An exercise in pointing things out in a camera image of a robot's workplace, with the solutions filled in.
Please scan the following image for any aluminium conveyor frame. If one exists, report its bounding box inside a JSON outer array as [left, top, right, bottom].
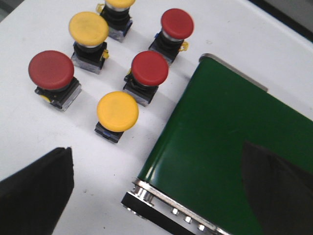
[[122, 54, 261, 235]]

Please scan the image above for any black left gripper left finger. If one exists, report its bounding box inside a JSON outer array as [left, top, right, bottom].
[[0, 147, 74, 235]]

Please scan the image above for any red push button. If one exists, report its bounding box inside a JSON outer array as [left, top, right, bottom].
[[123, 51, 169, 106], [28, 50, 82, 111], [148, 8, 194, 65]]

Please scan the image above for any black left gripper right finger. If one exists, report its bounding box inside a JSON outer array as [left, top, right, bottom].
[[241, 142, 313, 235]]

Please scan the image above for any red push button upper right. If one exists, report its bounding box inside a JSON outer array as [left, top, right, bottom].
[[148, 8, 194, 65]]

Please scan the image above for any red push button left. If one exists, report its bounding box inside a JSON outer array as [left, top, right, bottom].
[[28, 50, 82, 111]]

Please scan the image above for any yellow push button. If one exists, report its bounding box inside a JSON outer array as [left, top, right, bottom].
[[96, 0, 135, 43], [68, 11, 109, 74], [95, 91, 139, 143]]

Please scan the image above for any green conveyor belt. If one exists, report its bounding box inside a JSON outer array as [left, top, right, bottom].
[[138, 54, 313, 235]]

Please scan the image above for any red push button centre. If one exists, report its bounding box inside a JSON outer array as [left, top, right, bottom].
[[123, 51, 169, 106]]

